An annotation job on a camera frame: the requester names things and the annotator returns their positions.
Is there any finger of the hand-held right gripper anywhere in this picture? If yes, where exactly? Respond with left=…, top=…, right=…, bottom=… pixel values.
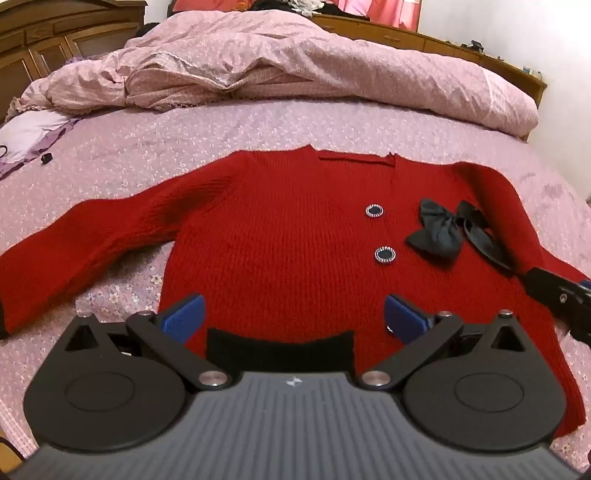
left=524, top=267, right=591, bottom=324

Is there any red curtain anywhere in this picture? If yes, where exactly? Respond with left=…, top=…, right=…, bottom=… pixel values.
left=173, top=0, right=423, bottom=33

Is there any pink floral bed sheet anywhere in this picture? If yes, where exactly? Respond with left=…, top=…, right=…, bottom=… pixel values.
left=0, top=95, right=591, bottom=462

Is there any white and purple pillow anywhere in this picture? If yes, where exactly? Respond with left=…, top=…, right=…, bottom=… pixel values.
left=0, top=111, right=81, bottom=181

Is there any wooden headboard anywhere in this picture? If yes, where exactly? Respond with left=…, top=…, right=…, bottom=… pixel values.
left=0, top=0, right=148, bottom=123

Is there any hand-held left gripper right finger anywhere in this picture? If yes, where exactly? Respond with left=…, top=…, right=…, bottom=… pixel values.
left=361, top=294, right=527, bottom=389

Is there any wooden bedside frame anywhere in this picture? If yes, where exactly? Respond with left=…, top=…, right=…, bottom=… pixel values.
left=314, top=14, right=548, bottom=141

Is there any pile of dark clothes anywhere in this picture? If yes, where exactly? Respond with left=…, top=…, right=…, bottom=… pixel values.
left=252, top=0, right=342, bottom=17

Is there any pink quilt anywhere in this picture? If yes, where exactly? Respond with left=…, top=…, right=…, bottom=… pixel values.
left=9, top=9, right=540, bottom=137

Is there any red knitted cardigan sweater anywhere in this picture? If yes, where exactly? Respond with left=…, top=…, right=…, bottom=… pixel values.
left=0, top=144, right=588, bottom=439

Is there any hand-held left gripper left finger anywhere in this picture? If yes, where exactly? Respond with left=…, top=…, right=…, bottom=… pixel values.
left=65, top=294, right=229, bottom=391

